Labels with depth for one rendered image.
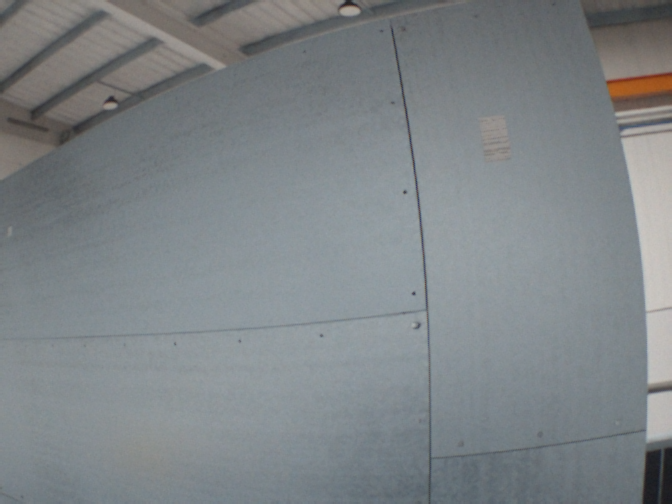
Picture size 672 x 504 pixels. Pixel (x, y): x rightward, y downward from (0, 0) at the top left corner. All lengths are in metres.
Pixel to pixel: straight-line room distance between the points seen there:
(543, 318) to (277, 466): 0.56
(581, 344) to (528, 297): 0.13
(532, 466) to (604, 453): 0.13
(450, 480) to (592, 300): 0.38
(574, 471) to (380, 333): 0.45
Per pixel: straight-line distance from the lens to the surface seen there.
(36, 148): 13.28
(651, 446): 5.54
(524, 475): 1.02
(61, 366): 1.68
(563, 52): 1.09
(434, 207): 1.06
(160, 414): 1.38
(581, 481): 1.01
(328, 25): 10.22
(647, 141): 9.89
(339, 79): 1.21
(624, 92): 9.68
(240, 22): 10.29
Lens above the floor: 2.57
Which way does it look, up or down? 10 degrees up
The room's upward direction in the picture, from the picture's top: 3 degrees counter-clockwise
